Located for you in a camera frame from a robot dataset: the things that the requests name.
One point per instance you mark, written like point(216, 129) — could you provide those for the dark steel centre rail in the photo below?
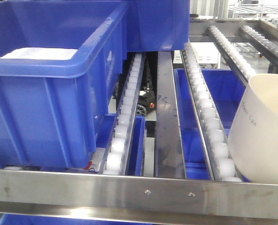
point(168, 156)

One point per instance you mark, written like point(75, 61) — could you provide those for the white plastic trash bin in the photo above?
point(253, 137)

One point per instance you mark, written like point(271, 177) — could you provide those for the blue crate below left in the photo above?
point(136, 154)

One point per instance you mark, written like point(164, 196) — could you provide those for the white roller track centre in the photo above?
point(220, 165)

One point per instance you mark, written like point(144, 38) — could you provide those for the white roller track far right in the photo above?
point(264, 46)

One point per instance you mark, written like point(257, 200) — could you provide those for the blue crate below centre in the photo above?
point(226, 90)

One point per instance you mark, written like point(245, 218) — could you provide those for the right steel roller shelf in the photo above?
point(80, 194)

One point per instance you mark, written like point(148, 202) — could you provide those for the blue crate rear centre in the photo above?
point(157, 25)

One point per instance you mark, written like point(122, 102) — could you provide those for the blue crate below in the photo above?
point(136, 154)
point(226, 90)

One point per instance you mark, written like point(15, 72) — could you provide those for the white roller track left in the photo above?
point(115, 161)

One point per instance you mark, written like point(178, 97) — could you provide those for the white roller track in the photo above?
point(232, 57)
point(220, 165)
point(115, 161)
point(264, 46)

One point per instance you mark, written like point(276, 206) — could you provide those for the large blue crate front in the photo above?
point(51, 110)

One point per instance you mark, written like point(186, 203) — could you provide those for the white packets in crate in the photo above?
point(40, 53)

